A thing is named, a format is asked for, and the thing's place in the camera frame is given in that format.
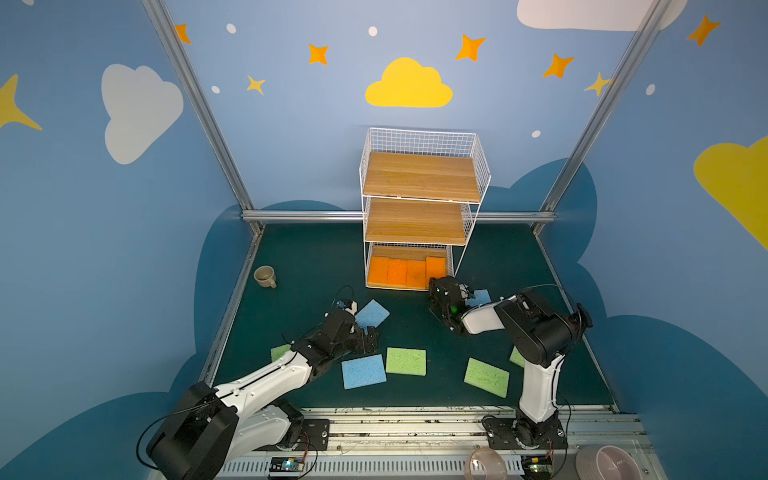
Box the blue sponge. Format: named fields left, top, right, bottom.
left=341, top=354, right=387, bottom=390
left=466, top=289, right=492, bottom=308
left=355, top=300, right=390, bottom=329

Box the orange sponge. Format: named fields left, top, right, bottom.
left=406, top=260, right=428, bottom=290
left=367, top=256, right=390, bottom=288
left=386, top=259, right=408, bottom=287
left=425, top=256, right=447, bottom=282

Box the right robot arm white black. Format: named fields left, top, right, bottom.
left=428, top=276, right=593, bottom=425

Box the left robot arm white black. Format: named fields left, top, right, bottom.
left=136, top=303, right=380, bottom=479

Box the blue sponge front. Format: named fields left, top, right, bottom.
left=341, top=354, right=387, bottom=390

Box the green sponge front centre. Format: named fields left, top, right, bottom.
left=385, top=347, right=427, bottom=376

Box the green sponge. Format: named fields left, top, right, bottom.
left=385, top=347, right=427, bottom=376
left=464, top=358, right=510, bottom=398
left=509, top=347, right=525, bottom=368
left=270, top=344, right=291, bottom=362

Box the green sponge far left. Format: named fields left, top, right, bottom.
left=270, top=344, right=291, bottom=362

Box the green sponge far right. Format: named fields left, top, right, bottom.
left=509, top=347, right=525, bottom=368

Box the green sponge front right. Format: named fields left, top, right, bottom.
left=464, top=358, right=510, bottom=398

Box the beige ceramic mug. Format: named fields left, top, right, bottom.
left=253, top=265, right=277, bottom=289

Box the clear plastic bowl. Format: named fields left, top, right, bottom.
left=464, top=447, right=508, bottom=480

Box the pink bowl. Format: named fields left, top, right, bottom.
left=575, top=445, right=642, bottom=480

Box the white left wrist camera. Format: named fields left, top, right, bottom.
left=334, top=298, right=358, bottom=315

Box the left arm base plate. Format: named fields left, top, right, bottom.
left=259, top=419, right=330, bottom=451

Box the white wire three-tier shelf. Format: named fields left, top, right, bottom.
left=359, top=127, right=491, bottom=291

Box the aluminium frame post right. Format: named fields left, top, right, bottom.
left=532, top=0, right=673, bottom=237

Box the aluminium frame post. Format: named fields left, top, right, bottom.
left=532, top=0, right=673, bottom=237
left=141, top=0, right=254, bottom=213

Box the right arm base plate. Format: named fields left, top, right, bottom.
left=480, top=413, right=568, bottom=450

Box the aluminium frame rail back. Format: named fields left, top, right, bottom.
left=241, top=209, right=556, bottom=224

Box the aluminium frame post left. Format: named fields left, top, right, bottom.
left=141, top=0, right=254, bottom=213

